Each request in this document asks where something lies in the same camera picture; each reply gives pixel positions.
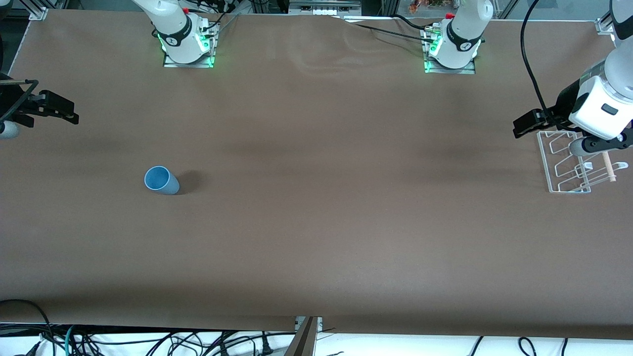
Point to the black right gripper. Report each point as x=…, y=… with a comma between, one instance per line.
x=15, y=105

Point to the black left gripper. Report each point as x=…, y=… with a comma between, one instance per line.
x=562, y=106

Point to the blue plastic cup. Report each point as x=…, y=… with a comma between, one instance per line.
x=165, y=182

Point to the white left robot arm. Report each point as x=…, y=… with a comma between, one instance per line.
x=460, y=39

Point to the orange background object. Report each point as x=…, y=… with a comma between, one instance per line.
x=430, y=5

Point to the brown table cover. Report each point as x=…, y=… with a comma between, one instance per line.
x=316, y=222

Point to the aluminium profile beam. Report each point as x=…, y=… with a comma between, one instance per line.
x=304, y=341

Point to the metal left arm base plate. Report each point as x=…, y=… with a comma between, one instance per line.
x=470, y=70

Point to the metal corner bracket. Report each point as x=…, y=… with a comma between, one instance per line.
x=604, y=25
x=38, y=13

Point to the grey metal frame box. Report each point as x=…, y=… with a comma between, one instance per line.
x=324, y=6

